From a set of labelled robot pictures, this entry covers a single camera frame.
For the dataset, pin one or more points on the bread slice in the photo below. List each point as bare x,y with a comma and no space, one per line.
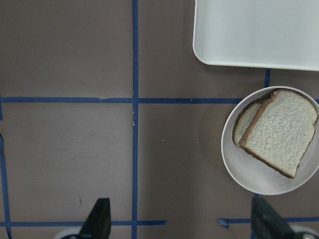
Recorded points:
281,131
243,121

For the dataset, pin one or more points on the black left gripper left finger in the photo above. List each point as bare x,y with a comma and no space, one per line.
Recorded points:
98,223

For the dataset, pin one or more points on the cream bear tray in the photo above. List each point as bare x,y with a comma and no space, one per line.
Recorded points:
278,34

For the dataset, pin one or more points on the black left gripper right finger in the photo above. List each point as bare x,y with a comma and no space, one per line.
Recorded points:
266,223

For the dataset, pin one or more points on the cream round plate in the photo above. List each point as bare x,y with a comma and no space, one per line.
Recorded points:
251,173

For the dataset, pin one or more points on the bread slice under egg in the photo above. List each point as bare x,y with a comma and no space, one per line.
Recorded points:
243,121

